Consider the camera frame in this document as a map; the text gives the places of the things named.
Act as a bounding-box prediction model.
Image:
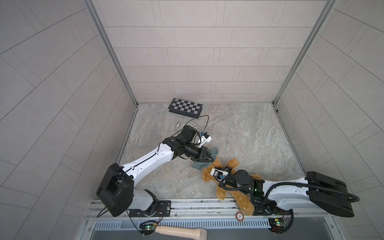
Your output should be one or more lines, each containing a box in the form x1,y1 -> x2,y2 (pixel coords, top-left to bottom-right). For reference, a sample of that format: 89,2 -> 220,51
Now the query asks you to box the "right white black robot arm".
211,167 -> 360,218

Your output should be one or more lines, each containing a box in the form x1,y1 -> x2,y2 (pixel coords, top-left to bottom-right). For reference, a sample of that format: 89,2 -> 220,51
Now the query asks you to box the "round red white sticker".
236,212 -> 245,222

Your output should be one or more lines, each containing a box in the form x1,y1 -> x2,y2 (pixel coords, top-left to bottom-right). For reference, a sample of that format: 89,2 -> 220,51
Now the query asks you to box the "green circuit board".
268,218 -> 287,233
139,220 -> 158,236

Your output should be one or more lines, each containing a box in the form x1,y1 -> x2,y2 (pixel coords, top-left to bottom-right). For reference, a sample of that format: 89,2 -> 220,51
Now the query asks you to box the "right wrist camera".
210,168 -> 229,182

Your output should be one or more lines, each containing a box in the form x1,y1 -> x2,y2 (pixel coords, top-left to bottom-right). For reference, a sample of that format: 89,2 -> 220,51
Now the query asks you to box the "aluminium mounting rail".
84,198 -> 333,220

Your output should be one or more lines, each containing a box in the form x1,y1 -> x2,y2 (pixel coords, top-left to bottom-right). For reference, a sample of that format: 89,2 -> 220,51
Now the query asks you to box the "beige wooden handle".
155,226 -> 208,240

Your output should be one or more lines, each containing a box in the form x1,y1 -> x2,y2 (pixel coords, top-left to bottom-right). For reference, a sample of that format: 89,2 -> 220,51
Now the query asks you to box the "left green circuit board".
139,220 -> 158,236

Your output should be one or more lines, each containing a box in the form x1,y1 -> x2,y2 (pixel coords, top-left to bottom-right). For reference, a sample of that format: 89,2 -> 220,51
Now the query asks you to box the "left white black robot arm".
97,125 -> 215,217

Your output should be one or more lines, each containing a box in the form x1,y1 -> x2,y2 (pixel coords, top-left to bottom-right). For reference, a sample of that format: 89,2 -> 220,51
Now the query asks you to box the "grey-green teddy sweater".
192,147 -> 219,171

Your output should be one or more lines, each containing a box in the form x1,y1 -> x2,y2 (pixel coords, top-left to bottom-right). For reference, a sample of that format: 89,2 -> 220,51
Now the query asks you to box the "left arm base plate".
129,201 -> 172,218

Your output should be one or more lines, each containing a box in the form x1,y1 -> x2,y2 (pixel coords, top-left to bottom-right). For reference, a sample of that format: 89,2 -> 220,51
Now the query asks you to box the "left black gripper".
182,143 -> 214,163

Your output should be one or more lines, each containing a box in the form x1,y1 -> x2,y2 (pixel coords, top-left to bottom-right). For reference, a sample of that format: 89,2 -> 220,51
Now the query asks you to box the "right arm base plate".
253,201 -> 289,216

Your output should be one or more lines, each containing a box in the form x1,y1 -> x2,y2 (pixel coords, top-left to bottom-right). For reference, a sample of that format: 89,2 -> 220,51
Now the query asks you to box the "right green circuit board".
268,218 -> 287,233

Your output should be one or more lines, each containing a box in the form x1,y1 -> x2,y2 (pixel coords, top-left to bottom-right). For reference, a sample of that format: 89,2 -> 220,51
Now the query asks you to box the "folded black white chessboard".
168,98 -> 203,119

